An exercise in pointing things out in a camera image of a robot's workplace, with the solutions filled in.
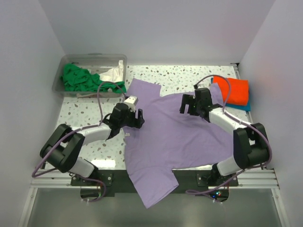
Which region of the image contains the green t shirt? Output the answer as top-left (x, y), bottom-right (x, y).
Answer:
top-left (61, 63), bottom-right (126, 94)

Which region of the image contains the teal folded t shirt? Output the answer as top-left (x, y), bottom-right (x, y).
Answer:
top-left (210, 78), bottom-right (251, 112)

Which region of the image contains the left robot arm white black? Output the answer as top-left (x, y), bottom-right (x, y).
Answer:
top-left (40, 102), bottom-right (145, 185)

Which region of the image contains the clear plastic bin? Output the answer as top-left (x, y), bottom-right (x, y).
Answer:
top-left (52, 54), bottom-right (127, 97)

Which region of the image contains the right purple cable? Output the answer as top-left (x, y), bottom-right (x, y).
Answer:
top-left (186, 75), bottom-right (273, 197)

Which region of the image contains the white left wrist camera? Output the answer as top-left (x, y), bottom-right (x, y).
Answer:
top-left (124, 96), bottom-right (138, 112)

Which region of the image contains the purple t shirt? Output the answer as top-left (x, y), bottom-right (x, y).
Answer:
top-left (124, 79), bottom-right (233, 208)

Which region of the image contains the white t shirt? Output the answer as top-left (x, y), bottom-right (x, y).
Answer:
top-left (99, 60), bottom-right (124, 83)

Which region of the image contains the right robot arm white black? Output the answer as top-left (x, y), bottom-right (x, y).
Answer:
top-left (179, 87), bottom-right (272, 186)

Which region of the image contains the orange folded t shirt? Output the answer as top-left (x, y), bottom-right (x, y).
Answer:
top-left (212, 75), bottom-right (250, 106)

